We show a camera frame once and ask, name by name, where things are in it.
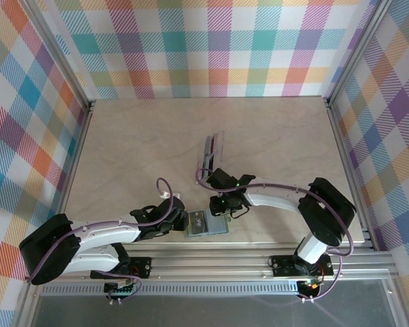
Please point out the green left controller board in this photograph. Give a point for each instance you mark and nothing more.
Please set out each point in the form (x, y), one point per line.
(122, 289)

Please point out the clear acrylic card stand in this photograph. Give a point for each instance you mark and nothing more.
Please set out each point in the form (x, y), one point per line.
(219, 146)

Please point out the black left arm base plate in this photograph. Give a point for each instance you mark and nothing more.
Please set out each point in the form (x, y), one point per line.
(143, 265)

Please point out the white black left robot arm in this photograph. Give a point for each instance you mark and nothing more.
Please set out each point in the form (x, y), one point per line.
(105, 235)

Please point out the aluminium front rail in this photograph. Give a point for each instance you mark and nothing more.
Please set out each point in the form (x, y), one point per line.
(208, 265)

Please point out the red card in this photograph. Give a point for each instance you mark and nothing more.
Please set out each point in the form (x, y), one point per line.
(213, 143)

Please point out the green leather card holder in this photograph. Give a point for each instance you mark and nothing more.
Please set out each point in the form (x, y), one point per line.
(218, 226)

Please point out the blue card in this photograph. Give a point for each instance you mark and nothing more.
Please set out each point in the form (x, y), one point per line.
(208, 163)
(208, 144)

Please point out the aluminium side rail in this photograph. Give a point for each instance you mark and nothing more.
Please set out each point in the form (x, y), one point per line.
(73, 170)
(350, 170)

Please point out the black gold VIP card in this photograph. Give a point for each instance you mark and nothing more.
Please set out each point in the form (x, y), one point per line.
(197, 223)

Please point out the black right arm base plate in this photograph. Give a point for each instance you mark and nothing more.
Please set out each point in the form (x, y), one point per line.
(283, 267)

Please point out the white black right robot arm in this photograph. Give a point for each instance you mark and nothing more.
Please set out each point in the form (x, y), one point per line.
(276, 201)

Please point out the aluminium corner post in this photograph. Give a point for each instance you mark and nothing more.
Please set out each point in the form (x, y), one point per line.
(61, 51)
(356, 51)

